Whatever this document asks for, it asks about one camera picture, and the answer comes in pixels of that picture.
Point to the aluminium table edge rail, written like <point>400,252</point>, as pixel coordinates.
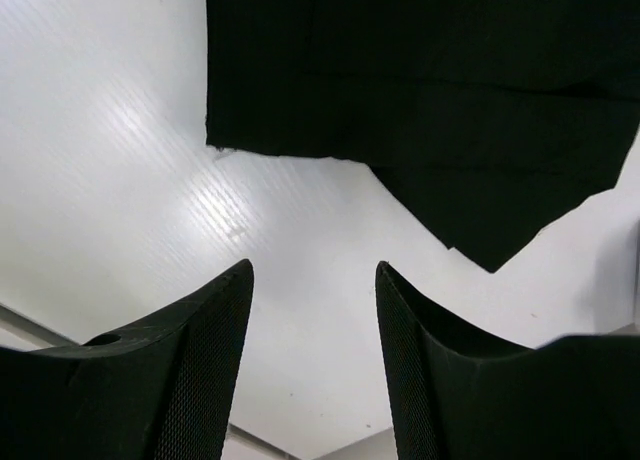
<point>310,387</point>

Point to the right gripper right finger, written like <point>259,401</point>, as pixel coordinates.
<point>459,392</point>

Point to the black pleated skirt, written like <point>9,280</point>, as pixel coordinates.
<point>487,119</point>

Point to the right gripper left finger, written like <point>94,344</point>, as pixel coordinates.
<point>160,387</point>

